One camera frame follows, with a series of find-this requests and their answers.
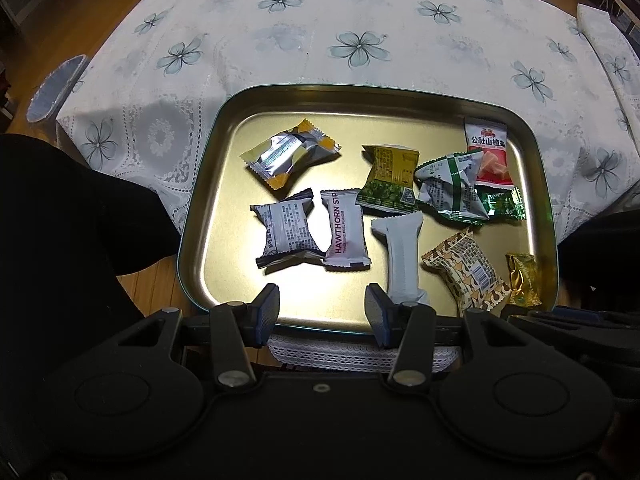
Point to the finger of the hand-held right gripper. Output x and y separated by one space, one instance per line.
565 314

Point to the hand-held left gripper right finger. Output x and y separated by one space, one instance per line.
377 315

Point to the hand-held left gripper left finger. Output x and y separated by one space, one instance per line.
265 310

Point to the gold metal tray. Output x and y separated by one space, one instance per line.
260 280

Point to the gold foil candy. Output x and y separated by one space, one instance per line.
525 280

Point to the plain white long snack packet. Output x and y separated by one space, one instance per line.
402 255

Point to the black and white snack packet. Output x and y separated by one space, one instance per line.
290 230

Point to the white pink strip snack packet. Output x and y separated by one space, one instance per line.
345 230

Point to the cream patterned nut snack packet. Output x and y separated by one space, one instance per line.
465 267

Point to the dark green foil candy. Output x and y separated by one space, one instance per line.
505 204

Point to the yellow green pea snack packet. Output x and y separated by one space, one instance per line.
387 180

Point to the white green snack packet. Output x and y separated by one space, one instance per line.
447 190

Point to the silver snack packet yellow ends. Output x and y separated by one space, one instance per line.
285 152

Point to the red and white snack packet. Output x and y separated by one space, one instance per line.
492 155

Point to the floral lace tablecloth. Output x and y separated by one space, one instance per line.
300 50

